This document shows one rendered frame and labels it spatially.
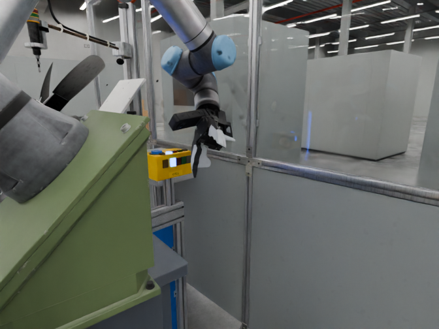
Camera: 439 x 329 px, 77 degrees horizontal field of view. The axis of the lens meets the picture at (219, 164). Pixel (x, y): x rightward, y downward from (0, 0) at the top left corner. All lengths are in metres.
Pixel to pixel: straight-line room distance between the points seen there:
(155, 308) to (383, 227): 0.81
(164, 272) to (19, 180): 0.24
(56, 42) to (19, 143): 13.28
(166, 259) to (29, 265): 0.22
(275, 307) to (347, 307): 0.38
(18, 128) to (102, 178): 0.15
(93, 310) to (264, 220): 1.02
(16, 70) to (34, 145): 6.32
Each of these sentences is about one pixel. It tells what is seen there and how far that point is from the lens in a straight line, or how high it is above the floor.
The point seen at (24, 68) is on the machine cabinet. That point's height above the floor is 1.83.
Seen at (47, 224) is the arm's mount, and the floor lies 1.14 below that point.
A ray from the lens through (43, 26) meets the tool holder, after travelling 1.29.
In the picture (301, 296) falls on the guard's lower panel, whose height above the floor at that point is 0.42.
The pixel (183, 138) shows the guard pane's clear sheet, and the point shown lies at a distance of 1.66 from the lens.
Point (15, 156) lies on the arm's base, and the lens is 0.44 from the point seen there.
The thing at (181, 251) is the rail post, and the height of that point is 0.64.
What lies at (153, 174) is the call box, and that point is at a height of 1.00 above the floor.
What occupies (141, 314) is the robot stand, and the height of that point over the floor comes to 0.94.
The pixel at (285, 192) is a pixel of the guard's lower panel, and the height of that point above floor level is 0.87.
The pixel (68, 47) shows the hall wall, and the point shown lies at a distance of 13.74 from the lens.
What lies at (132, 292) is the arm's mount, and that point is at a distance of 0.42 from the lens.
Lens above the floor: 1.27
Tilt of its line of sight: 14 degrees down
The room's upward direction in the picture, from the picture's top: straight up
